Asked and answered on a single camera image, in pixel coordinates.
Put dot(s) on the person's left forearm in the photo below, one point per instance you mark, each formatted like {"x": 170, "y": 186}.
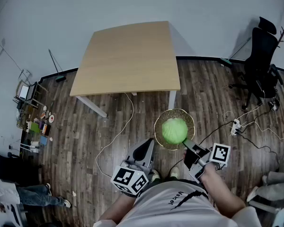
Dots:
{"x": 118, "y": 209}

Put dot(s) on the light wooden table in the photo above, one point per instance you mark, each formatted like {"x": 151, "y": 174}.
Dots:
{"x": 127, "y": 63}

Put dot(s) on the small metal-frame stool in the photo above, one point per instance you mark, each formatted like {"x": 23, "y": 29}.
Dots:
{"x": 41, "y": 89}

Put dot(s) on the black padded chair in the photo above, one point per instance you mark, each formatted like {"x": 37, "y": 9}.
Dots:
{"x": 11, "y": 168}

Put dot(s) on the black office chair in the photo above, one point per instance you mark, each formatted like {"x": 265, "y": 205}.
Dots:
{"x": 261, "y": 63}

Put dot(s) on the grey cloth pile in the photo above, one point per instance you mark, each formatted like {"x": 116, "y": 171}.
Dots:
{"x": 274, "y": 190}

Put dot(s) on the white plate with red spot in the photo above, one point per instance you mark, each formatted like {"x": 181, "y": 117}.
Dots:
{"x": 51, "y": 119}

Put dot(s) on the person's shoe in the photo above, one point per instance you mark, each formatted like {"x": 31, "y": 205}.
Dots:
{"x": 174, "y": 172}
{"x": 155, "y": 175}

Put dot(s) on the person's white shirt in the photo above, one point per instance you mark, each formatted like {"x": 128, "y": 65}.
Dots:
{"x": 177, "y": 207}

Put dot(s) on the person's right shoe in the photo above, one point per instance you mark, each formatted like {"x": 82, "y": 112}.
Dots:
{"x": 174, "y": 172}

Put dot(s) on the white power strip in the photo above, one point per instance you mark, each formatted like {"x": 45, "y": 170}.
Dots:
{"x": 235, "y": 126}

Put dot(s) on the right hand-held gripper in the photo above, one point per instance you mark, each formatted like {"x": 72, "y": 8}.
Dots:
{"x": 211, "y": 157}

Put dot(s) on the orange and black box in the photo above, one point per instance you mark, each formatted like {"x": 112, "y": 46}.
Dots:
{"x": 46, "y": 129}

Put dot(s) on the small open laptop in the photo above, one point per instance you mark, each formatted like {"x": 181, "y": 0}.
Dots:
{"x": 24, "y": 91}

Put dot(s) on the person's right forearm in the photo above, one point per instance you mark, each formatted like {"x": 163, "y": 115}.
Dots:
{"x": 221, "y": 195}

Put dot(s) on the person's left shoe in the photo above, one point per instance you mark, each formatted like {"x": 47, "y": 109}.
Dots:
{"x": 155, "y": 175}

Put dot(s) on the green box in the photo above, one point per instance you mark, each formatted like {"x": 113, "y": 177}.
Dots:
{"x": 34, "y": 127}

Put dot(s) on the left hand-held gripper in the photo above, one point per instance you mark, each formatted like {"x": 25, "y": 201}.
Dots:
{"x": 129, "y": 180}

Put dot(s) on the round green cabbage vegetable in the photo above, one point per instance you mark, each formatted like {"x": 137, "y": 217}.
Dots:
{"x": 174, "y": 131}

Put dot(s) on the blue book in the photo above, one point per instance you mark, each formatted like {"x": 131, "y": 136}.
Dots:
{"x": 43, "y": 141}

